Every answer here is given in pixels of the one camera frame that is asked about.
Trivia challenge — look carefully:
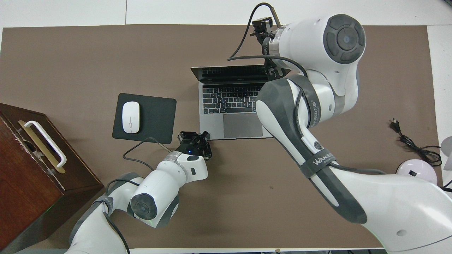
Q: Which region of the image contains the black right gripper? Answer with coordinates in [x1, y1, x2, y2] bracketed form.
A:
[250, 17, 285, 79]

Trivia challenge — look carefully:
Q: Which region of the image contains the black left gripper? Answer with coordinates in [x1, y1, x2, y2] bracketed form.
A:
[176, 130, 213, 161]

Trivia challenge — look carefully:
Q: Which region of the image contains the silver grey laptop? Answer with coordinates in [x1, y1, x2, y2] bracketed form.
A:
[191, 65, 292, 140]

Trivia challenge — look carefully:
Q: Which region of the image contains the black mouse pad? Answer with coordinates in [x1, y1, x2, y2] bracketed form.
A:
[112, 93, 177, 145]

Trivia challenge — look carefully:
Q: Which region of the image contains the white computer mouse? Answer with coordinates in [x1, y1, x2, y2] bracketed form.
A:
[122, 101, 141, 134]

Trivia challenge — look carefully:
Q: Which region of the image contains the brown table mat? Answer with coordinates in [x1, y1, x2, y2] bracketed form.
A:
[0, 24, 450, 250]

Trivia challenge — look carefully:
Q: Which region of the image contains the dark brown wooden box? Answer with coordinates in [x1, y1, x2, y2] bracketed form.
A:
[0, 102, 105, 254]

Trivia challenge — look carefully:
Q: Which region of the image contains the white desk lamp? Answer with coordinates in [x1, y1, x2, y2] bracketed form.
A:
[396, 136, 452, 193]

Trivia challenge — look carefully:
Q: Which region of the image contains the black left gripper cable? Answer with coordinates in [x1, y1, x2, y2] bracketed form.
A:
[102, 137, 174, 254]

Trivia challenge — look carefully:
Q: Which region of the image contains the brass handle plate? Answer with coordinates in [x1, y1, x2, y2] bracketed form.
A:
[18, 120, 66, 174]

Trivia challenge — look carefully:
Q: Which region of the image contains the white box handle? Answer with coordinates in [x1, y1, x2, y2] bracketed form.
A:
[24, 120, 67, 168]

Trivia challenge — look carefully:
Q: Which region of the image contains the black lamp power cable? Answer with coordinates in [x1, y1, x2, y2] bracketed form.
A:
[392, 118, 443, 167]

